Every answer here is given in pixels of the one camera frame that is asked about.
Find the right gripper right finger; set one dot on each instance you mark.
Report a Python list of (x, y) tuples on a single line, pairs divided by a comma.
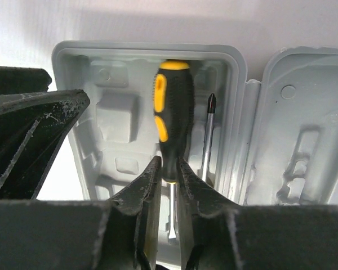
[(216, 233)]

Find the black yellow screwdriver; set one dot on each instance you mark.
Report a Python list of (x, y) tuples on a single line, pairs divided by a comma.
[(208, 135), (174, 102)]

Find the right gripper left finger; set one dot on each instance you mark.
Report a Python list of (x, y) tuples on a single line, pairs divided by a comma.
[(118, 233)]

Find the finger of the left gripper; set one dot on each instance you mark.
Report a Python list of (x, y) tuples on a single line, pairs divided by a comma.
[(16, 80), (32, 129)]

